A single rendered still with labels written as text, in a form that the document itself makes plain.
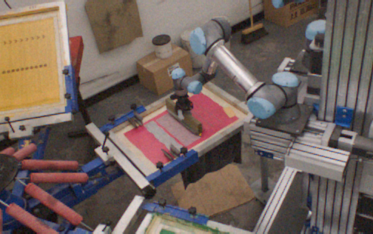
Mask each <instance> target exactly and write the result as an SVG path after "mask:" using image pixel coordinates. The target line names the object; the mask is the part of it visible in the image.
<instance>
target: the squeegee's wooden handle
mask: <svg viewBox="0 0 373 234"><path fill-rule="evenodd" d="M165 103H166V108H167V109H168V110H170V111H171V112H173V113H174V114H175V115H177V114H176V112H175V105H176V103H175V102H174V101H172V100H170V98H169V97H168V98H166V99H165ZM182 115H183V116H184V119H182V121H184V123H187V124H188V125H189V126H190V127H191V128H192V129H193V130H195V132H196V133H197V134H198V135H199V134H201V133H202V132H203V129H202V123H200V122H199V121H198V120H197V119H196V118H195V117H194V116H191V115H190V114H189V113H188V112H187V111H185V112H184V114H183V113H182Z"/></svg>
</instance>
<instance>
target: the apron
mask: <svg viewBox="0 0 373 234"><path fill-rule="evenodd" d="M84 9H85V11H86V13H87V17H88V19H89V21H90V25H91V28H92V29H93V33H94V36H95V40H96V44H97V47H98V51H99V53H100V54H101V53H105V52H107V51H110V50H112V49H114V48H116V47H118V46H120V45H122V44H128V43H131V42H132V41H133V40H134V39H136V38H139V37H143V33H142V28H141V20H140V13H139V9H138V4H137V1H136V0H87V2H86V4H85V6H84Z"/></svg>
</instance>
